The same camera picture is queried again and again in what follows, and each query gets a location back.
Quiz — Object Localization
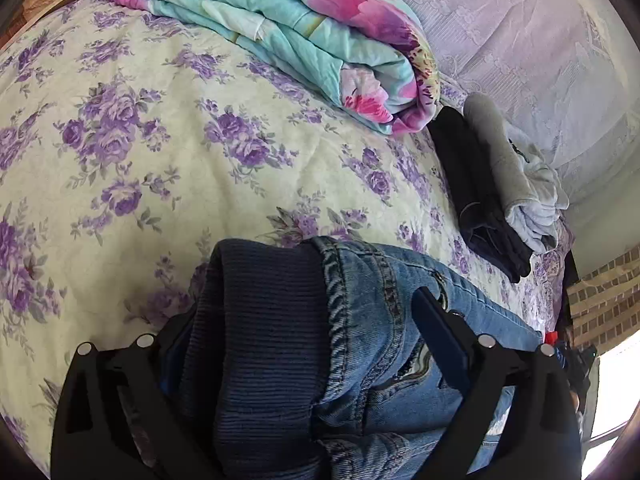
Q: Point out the lavender lace-covered mattress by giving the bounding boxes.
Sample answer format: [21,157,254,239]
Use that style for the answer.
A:
[360,0,640,206]

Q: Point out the folded black garment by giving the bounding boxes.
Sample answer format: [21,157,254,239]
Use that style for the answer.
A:
[429,107,532,283]

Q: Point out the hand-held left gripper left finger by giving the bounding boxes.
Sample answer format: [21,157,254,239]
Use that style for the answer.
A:
[50,307,226,480]

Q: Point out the purple floral bedsheet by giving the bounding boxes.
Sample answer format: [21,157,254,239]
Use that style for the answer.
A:
[0,0,576,480]

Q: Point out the folded grey garment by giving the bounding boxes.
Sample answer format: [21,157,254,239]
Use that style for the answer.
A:
[462,92,533,211]

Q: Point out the folded light blue garment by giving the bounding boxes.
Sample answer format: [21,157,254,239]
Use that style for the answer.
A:
[504,125,571,254]

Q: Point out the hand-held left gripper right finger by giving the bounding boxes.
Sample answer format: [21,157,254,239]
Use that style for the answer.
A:
[412,285,583,480]

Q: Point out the folded teal floral quilt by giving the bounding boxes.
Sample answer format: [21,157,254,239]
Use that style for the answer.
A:
[111,0,441,136]

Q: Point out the blue denim pants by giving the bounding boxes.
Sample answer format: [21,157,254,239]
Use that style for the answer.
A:
[177,235,546,480]

